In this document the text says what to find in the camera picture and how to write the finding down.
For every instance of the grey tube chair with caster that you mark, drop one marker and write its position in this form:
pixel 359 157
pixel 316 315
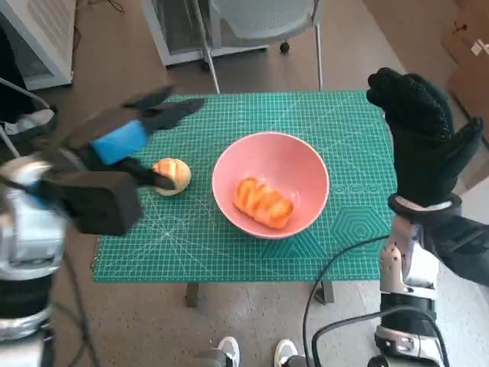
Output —
pixel 23 91

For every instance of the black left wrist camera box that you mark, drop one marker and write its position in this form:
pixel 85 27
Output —
pixel 95 202

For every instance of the grey metal table leg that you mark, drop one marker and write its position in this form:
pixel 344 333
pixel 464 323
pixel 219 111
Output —
pixel 328 292
pixel 192 294

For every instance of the person's leg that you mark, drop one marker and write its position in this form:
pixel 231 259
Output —
pixel 9 76

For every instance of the person's white shoe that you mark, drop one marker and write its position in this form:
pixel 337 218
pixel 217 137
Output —
pixel 34 120

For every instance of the green cutting mat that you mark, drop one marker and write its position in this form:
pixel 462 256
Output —
pixel 248 111

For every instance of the pink bowl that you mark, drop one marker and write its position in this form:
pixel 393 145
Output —
pixel 298 168

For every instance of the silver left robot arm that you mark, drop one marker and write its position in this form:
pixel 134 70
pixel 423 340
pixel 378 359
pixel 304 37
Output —
pixel 26 229

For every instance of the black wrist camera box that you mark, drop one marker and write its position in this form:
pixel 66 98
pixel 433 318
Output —
pixel 95 202
pixel 462 244

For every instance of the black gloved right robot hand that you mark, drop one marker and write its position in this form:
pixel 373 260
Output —
pixel 420 145

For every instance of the white perforated cabinet on castors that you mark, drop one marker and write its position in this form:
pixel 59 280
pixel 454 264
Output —
pixel 175 30

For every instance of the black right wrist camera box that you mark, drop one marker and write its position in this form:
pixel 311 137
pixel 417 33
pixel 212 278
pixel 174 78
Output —
pixel 462 244

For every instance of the round toy bread bun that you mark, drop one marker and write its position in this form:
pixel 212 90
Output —
pixel 179 172

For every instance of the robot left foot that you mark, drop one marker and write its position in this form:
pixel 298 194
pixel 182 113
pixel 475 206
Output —
pixel 229 349

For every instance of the brown cardboard box with label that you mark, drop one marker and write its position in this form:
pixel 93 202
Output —
pixel 464 34

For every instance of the long striped toy bread loaf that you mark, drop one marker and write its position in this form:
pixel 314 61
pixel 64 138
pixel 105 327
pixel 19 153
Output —
pixel 263 202

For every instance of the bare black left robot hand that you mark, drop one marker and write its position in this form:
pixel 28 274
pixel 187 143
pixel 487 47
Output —
pixel 118 141

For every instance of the grey mesh chair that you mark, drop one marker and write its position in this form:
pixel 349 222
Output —
pixel 267 19

